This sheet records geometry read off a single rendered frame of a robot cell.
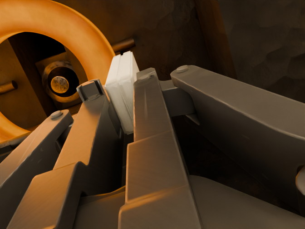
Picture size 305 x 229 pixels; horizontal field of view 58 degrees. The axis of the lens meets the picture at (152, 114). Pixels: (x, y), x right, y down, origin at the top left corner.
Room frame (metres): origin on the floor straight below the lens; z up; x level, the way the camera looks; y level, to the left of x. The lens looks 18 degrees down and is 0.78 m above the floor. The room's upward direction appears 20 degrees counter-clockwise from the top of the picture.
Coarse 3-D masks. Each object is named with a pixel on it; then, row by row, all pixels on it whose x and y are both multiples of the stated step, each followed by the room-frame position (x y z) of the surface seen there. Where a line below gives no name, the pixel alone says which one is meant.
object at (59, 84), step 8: (56, 72) 0.38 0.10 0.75; (64, 72) 0.38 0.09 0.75; (72, 72) 0.39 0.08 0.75; (48, 80) 0.39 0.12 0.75; (56, 80) 0.38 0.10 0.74; (64, 80) 0.37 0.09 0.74; (72, 80) 0.38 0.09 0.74; (56, 88) 0.38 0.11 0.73; (64, 88) 0.37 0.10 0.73; (72, 88) 0.38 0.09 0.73; (64, 96) 0.39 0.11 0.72
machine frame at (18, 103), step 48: (96, 0) 0.36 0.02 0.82; (144, 0) 0.35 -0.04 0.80; (192, 0) 0.35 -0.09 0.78; (0, 48) 0.37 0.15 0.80; (48, 48) 0.49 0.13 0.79; (144, 48) 0.35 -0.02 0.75; (192, 48) 0.35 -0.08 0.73; (0, 96) 0.37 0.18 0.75; (48, 96) 0.40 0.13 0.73; (192, 144) 0.35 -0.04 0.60
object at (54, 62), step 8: (56, 56) 0.40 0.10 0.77; (64, 56) 0.40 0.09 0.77; (40, 64) 0.40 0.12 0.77; (48, 64) 0.40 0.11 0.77; (56, 64) 0.39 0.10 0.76; (64, 64) 0.39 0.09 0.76; (40, 72) 0.40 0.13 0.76; (48, 72) 0.39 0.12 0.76; (48, 88) 0.40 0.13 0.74; (56, 96) 0.40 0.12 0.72; (72, 96) 0.39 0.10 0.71; (56, 104) 0.40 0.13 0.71; (64, 104) 0.40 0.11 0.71; (72, 104) 0.40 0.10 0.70
